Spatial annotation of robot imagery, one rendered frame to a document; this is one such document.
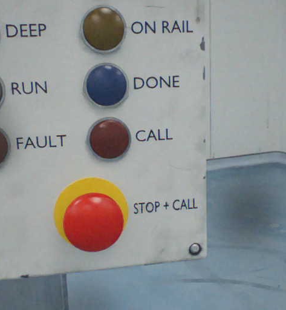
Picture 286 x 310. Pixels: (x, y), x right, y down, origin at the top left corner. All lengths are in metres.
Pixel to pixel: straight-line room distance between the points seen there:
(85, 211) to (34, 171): 0.05
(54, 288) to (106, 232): 0.12
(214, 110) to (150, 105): 4.28
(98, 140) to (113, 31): 0.07
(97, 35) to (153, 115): 0.07
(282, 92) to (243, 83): 0.42
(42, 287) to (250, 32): 4.45
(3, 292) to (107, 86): 0.20
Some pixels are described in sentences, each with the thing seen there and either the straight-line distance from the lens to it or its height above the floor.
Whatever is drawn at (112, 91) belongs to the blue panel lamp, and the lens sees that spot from 0.33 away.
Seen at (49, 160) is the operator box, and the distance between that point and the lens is 0.34.
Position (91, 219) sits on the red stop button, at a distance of 0.32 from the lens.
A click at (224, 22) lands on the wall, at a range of 4.65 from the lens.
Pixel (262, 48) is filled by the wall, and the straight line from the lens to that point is 4.87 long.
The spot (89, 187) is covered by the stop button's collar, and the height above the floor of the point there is 0.97.
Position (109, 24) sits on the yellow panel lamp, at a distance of 0.33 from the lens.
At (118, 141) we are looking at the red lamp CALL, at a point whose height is 1.01.
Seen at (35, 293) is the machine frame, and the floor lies 0.87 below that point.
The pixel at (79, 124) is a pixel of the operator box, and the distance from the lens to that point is 0.34.
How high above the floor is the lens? 1.06
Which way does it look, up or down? 12 degrees down
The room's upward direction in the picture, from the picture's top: 2 degrees counter-clockwise
